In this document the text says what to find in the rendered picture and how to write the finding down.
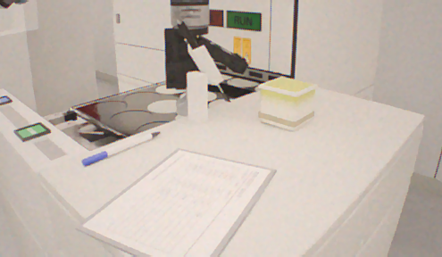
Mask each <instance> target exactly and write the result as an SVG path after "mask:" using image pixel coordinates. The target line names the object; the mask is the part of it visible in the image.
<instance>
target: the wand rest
mask: <svg viewBox="0 0 442 257"><path fill-rule="evenodd" d="M188 52H189V53H190V55H191V56H192V58H193V60H194V61H195V63H196V65H197V67H198V68H199V70H200V71H201V72H198V71H193V72H189V73H188V119H189V120H192V121H194V122H196V123H199V124H200V123H202V122H205V121H207V103H208V83H209V84H212V85H216V86H217V84H218V83H219V82H221V81H223V78H222V76H221V75H220V73H219V72H218V68H217V67H216V65H215V63H214V61H213V59H212V57H211V56H210V54H209V52H208V51H207V49H206V48H205V46H201V47H199V48H197V49H195V50H192V49H191V47H190V45H188Z"/></svg>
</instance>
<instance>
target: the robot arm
mask: <svg viewBox="0 0 442 257"><path fill-rule="evenodd" d="M28 1H29V0H0V9H7V8H8V7H9V6H11V5H12V4H13V3H15V4H24V3H27V2H28ZM170 2H171V25H172V27H173V28H172V29H164V31H163V34H164V44H165V65H164V67H165V82H166V89H175V88H176V89H186V95H185V96H183V97H181V98H180V99H178V100H177V102H176V106H177V109H176V111H177V113H178V114H179V115H182V116H188V73H189V72H193V71H198V72H201V71H200V70H199V68H198V67H197V65H196V63H195V61H194V60H193V58H192V56H191V55H190V53H189V52H188V42H187V41H186V40H185V38H184V37H183V34H182V32H181V31H180V29H179V28H178V26H177V25H178V23H177V21H176V19H177V18H180V19H181V21H184V22H185V24H186V25H187V28H188V30H189V32H190V33H191V35H192V36H193V37H194V39H195V41H196V42H197V44H198V46H199V47H201V46H205V48H206V49H207V51H208V52H209V54H210V56H211V57H212V58H213V59H214V60H216V61H218V62H219V63H221V64H223V65H225V66H227V68H228V69H229V70H231V71H233V72H235V73H237V74H241V75H243V74H244V73H245V71H246V69H247V67H248V66H249V65H248V63H247V62H246V58H245V57H243V56H242V55H241V54H237V53H232V52H231V51H229V50H228V49H224V48H222V47H221V46H219V45H217V44H216V43H214V42H213V41H211V40H210V39H208V38H206V37H204V36H202V35H204V34H209V27H208V26H207V25H209V24H210V7H209V0H170ZM197 35H199V36H198V37H197ZM175 71H176V74H175Z"/></svg>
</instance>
